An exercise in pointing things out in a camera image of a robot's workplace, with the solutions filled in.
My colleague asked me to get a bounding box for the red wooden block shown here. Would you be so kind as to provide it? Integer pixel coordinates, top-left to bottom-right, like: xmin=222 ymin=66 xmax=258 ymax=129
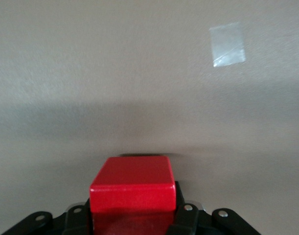
xmin=89 ymin=156 xmax=177 ymax=235

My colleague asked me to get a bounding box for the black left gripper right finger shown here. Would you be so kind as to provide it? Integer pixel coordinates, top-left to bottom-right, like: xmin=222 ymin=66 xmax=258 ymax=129
xmin=165 ymin=181 xmax=259 ymax=235

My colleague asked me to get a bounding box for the small clear tape square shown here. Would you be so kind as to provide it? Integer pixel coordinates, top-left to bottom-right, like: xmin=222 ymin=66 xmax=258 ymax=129
xmin=209 ymin=21 xmax=246 ymax=67

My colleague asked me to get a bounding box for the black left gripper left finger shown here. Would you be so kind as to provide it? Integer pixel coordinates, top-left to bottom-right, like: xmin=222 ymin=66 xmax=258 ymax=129
xmin=1 ymin=198 xmax=92 ymax=235

